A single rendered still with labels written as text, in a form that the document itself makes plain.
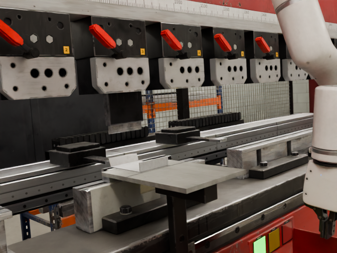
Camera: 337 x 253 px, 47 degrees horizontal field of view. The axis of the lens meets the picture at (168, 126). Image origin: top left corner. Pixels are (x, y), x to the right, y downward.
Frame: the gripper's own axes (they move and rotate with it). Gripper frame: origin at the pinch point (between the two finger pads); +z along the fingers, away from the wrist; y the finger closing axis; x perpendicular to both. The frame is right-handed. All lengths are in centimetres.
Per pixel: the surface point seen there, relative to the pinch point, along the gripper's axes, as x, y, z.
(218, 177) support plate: -24.9, -11.4, -14.5
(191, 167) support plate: -20.5, -22.2, -13.6
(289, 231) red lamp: 1.7, -9.8, 4.5
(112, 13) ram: -29, -38, -47
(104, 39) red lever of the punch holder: -35, -34, -41
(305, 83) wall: 732, -363, 8
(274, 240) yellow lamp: -5.2, -9.8, 4.5
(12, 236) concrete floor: 44, -283, 109
